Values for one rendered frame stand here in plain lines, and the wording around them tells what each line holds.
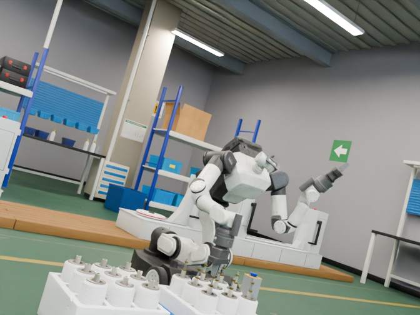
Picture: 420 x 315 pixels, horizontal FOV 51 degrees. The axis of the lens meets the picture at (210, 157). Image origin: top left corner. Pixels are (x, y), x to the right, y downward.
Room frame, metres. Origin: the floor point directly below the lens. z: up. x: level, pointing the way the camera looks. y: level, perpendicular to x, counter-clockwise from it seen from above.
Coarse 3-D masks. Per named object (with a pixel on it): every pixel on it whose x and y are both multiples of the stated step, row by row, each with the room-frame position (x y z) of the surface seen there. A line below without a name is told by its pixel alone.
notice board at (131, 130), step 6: (126, 120) 8.22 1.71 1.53; (126, 126) 8.24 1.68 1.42; (132, 126) 8.31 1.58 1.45; (138, 126) 8.37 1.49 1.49; (144, 126) 8.45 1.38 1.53; (126, 132) 8.26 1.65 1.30; (132, 132) 8.33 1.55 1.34; (138, 132) 8.39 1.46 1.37; (144, 132) 8.47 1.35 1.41; (132, 138) 8.35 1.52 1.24; (138, 138) 8.41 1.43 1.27
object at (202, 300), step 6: (198, 294) 1.95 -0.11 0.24; (204, 294) 1.93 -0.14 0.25; (198, 300) 1.94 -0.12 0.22; (204, 300) 1.92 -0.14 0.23; (210, 300) 1.92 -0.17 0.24; (216, 300) 1.94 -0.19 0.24; (198, 306) 1.93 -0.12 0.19; (204, 306) 1.92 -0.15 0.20; (210, 306) 1.92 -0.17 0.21; (216, 306) 1.96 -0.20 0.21; (204, 312) 1.92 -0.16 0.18; (210, 312) 1.92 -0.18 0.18
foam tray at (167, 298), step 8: (160, 288) 2.16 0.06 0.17; (168, 288) 2.19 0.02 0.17; (160, 296) 2.14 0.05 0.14; (168, 296) 2.08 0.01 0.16; (176, 296) 2.05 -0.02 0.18; (168, 304) 2.07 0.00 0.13; (176, 304) 2.01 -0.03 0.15; (184, 304) 1.96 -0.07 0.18; (192, 304) 1.99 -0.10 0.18; (176, 312) 2.00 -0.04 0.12; (184, 312) 1.95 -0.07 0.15; (192, 312) 1.90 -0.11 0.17; (200, 312) 1.90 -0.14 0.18; (216, 312) 1.97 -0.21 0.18
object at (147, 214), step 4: (136, 212) 4.34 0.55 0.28; (140, 212) 4.29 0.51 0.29; (144, 212) 4.27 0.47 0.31; (148, 212) 4.35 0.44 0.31; (152, 212) 4.39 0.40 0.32; (148, 216) 4.26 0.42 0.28; (152, 216) 4.26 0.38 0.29; (156, 216) 4.28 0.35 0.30; (160, 216) 4.31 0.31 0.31; (164, 216) 4.43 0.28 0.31
